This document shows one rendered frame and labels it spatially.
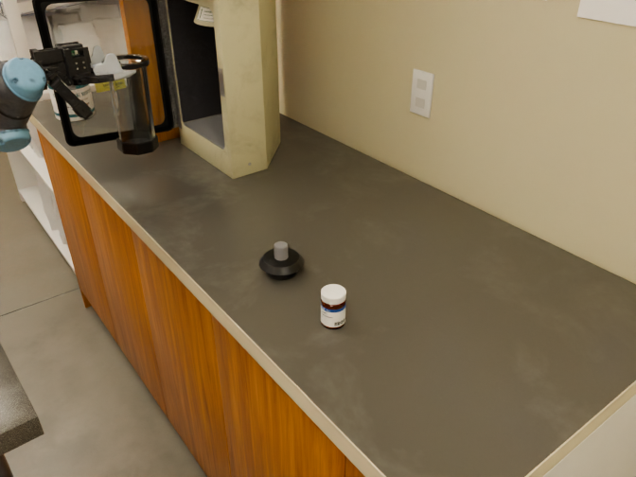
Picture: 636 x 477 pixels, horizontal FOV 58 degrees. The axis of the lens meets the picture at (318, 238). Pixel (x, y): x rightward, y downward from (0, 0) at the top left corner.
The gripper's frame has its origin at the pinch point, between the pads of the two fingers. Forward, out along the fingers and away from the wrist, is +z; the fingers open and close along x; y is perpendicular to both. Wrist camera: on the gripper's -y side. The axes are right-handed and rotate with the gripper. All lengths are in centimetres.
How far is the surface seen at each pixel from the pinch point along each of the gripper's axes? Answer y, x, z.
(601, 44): 12, -83, 63
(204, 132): -22.0, 4.8, 21.5
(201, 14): 10.3, 0.3, 21.6
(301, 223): -30, -44, 21
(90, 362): -124, 50, -16
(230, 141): -18.9, -13.0, 19.9
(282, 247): -23, -58, 6
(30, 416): -30, -66, -45
